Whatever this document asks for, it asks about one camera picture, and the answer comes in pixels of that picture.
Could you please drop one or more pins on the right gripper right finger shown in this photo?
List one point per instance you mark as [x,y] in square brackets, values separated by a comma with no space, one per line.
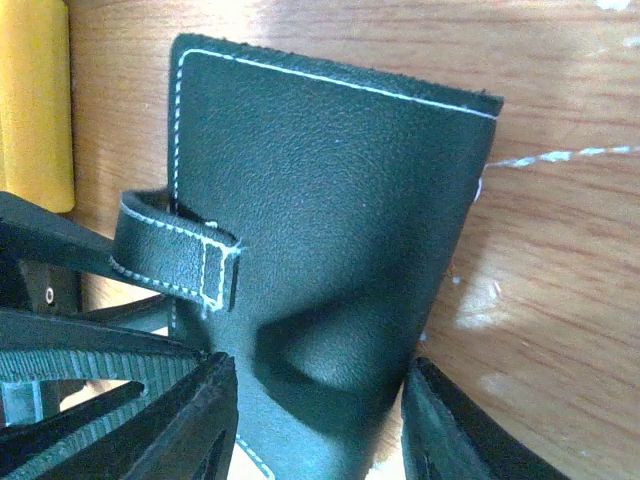
[446,435]

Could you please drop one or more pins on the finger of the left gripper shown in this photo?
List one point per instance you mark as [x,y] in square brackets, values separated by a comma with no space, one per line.
[117,343]
[42,256]

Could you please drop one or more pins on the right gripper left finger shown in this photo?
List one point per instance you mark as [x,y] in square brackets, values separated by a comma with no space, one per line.
[188,432]

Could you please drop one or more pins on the black card holder wallet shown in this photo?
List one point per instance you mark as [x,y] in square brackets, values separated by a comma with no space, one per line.
[311,211]

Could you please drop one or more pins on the yellow card bin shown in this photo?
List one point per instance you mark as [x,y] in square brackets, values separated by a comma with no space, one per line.
[36,134]

